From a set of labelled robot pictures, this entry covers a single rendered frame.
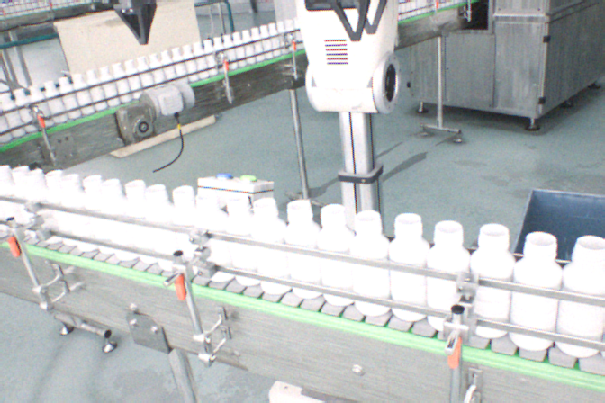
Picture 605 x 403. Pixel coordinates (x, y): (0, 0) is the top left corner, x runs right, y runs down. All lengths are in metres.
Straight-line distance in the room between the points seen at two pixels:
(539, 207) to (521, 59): 3.10
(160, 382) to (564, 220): 1.66
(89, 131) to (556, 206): 1.81
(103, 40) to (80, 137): 2.56
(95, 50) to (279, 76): 2.27
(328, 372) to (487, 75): 3.84
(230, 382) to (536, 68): 3.21
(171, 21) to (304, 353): 4.47
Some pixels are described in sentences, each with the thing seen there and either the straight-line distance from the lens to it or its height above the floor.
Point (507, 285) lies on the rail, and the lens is 0.74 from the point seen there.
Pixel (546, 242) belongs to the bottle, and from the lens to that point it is 0.75.
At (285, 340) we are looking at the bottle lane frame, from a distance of 0.94.
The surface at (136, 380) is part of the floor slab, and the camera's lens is 2.41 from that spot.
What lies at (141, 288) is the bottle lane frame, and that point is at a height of 0.96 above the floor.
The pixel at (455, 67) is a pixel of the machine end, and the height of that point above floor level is 0.46.
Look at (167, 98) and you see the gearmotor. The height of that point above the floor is 1.01.
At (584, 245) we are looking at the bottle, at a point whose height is 1.15.
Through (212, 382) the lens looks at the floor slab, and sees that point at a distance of 2.27.
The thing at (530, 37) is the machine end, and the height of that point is 0.73.
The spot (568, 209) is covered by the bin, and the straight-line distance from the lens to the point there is 1.38.
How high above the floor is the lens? 1.54
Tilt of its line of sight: 27 degrees down
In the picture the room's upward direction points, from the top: 8 degrees counter-clockwise
